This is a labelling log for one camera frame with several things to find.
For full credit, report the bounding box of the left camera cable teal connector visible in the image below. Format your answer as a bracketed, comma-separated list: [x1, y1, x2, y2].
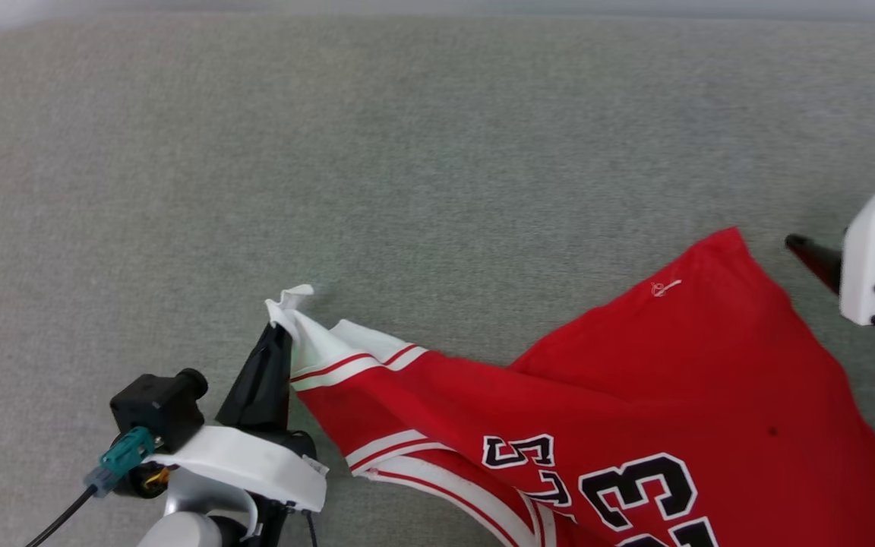
[24, 427, 157, 547]

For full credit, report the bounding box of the red basketball jersey white trim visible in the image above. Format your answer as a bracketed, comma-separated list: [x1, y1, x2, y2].
[265, 226, 875, 547]

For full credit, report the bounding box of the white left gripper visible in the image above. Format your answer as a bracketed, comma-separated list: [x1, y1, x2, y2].
[145, 323, 328, 512]

